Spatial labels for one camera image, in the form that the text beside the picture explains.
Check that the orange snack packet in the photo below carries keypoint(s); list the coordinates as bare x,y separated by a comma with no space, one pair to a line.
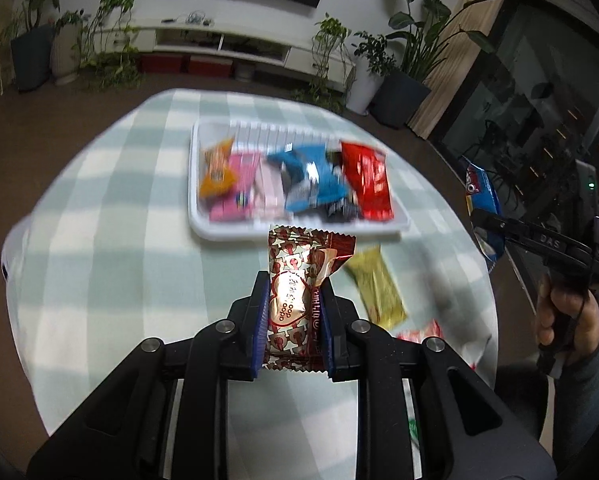
218,170

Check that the red snack packet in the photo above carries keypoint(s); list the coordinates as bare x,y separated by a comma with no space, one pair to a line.
369,180

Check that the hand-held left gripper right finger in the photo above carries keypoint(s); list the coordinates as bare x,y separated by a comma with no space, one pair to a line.
329,332

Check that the large-leaf plant in dark pot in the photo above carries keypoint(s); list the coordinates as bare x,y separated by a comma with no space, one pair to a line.
404,95

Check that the tall plant in dark pot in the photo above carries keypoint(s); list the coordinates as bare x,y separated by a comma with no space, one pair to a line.
32,55

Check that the white foam tray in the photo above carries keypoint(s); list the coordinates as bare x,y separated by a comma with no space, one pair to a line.
229,230

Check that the red storage box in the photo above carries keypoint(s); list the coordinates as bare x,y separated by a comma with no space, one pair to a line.
209,66
160,63

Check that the glass sliding door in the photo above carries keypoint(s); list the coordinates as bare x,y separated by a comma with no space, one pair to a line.
539,110

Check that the person's right hand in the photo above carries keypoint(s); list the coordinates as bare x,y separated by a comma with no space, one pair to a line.
589,327

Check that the bushy plant in white pot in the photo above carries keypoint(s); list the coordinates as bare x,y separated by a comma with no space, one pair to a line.
367,85

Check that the white television console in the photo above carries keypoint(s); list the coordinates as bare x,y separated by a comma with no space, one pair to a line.
299,55

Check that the small plant in grey pot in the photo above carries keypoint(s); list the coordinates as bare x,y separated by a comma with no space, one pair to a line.
68,57

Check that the trailing vine plant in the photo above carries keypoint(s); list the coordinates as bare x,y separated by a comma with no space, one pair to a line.
114,50

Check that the red and white patterned packet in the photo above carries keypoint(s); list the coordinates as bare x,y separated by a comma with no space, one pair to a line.
292,280

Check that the light blue snack packet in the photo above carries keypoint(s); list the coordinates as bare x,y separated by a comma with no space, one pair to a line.
304,175

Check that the black and gold snack packet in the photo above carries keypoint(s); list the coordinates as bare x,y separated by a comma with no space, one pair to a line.
340,210

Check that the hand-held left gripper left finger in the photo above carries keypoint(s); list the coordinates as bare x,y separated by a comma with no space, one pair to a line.
261,325

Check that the beige curtain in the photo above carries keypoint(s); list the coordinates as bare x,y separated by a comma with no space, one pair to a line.
459,60

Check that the dark blue cookie packet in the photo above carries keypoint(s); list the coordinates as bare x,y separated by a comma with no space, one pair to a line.
482,194

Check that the trailing plant on console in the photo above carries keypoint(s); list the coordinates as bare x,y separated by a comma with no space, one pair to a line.
329,50

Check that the person's right forearm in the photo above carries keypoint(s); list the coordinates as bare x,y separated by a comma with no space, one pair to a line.
579,410

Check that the pink snack packet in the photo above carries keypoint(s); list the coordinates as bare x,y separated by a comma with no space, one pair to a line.
252,185

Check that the white and red snack bag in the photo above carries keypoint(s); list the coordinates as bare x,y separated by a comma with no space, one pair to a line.
422,334

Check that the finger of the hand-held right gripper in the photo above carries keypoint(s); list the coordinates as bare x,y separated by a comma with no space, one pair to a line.
514,234

